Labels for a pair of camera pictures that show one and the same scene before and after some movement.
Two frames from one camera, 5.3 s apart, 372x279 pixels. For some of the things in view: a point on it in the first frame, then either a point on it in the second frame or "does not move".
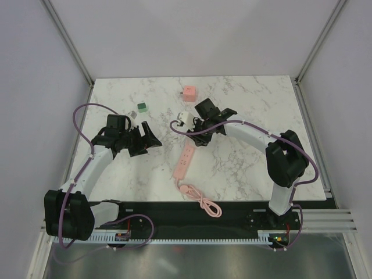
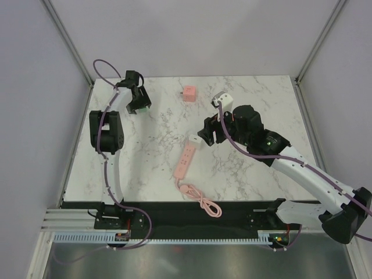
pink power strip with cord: [180, 172] does not move
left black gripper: [146, 141] → [145, 102]
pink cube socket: [189, 93] does not move
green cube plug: [142, 107] does not move
